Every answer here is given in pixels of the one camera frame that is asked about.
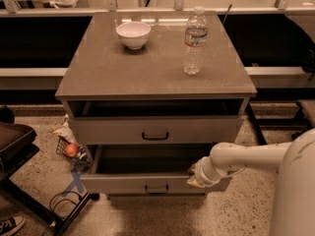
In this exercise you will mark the black office chair left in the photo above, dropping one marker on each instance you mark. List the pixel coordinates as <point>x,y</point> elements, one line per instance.
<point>16,149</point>

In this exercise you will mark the grey drawer cabinet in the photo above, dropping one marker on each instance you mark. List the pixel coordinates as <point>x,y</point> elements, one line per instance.
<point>105,69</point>

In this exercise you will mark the white ceramic bowl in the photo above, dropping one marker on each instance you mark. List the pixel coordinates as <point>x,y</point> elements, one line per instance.
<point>134,35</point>

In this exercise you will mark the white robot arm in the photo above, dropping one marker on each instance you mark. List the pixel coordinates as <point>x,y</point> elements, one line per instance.
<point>294,201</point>

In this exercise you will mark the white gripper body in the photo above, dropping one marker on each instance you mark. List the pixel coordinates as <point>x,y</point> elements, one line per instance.
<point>204,173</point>

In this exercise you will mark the black white sneaker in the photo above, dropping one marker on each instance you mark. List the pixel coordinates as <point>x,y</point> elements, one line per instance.
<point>11,225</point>

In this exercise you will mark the black office chair right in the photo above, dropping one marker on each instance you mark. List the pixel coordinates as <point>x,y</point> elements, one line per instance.
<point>305,114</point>

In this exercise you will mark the blue tape cross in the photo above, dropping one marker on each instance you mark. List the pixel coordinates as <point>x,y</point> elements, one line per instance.
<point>76,180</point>

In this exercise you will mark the black metal frame leg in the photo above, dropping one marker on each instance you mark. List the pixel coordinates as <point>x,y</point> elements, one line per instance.
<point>259,134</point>

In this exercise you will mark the snack bag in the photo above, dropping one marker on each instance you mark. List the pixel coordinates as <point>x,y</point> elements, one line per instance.
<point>65,132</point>

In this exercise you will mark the grey drawer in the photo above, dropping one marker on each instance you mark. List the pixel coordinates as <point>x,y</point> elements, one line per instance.
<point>179,121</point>
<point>146,170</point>

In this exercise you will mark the red apple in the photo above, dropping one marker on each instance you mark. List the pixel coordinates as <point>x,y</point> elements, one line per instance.
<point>71,150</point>

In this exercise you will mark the clear plastic water bottle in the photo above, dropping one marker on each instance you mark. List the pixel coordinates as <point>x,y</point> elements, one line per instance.
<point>195,39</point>

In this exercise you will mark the black office chair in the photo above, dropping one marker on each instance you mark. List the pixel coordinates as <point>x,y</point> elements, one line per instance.
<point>305,114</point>
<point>16,149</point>

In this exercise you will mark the black wire basket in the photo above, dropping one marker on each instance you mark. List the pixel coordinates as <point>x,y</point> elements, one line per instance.
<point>80,158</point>

